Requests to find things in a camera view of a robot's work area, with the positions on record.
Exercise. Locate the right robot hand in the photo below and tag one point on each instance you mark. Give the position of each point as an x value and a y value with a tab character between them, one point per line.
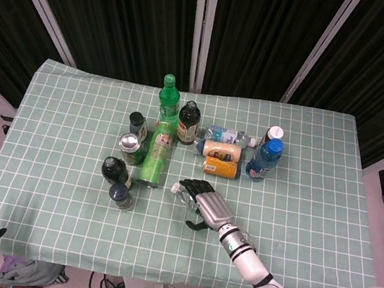
210	202

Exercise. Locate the clear crushed plastic bottle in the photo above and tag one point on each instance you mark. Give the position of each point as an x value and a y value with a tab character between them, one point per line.
185	196

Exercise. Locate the beige milk tea bottle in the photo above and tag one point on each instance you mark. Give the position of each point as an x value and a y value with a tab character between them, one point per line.
218	150

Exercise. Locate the clear water bottle blue label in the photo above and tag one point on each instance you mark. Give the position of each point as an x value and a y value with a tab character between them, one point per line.
228	136

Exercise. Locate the blue-capped blue drink bottle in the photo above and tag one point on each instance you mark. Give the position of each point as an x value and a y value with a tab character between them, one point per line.
264	160

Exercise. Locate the dark bottle with yellow label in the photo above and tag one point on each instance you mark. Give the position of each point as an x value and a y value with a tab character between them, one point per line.
188	123

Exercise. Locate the white-capped brown bottle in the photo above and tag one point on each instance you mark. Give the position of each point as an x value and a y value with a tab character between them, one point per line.
272	134

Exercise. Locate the dark green round bottle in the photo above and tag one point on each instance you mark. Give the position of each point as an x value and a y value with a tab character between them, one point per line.
116	170

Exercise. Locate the small dark-capped teal bottle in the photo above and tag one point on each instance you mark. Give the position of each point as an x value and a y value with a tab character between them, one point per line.
138	124

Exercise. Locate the tall green soda bottle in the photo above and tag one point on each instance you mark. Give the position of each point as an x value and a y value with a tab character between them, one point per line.
168	99

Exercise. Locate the green checkered tablecloth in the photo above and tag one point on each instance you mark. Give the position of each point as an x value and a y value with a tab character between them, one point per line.
185	187

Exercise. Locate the orange drink can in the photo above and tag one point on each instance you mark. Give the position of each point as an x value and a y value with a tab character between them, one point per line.
220	167

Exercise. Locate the grey and purple cloth pile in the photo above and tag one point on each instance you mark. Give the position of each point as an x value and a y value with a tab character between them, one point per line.
30	273

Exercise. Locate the small blue-capped jar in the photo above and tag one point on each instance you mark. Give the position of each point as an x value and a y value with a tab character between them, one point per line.
121	196

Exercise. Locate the silver-lid green can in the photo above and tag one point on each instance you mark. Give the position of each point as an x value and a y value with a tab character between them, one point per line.
130	148

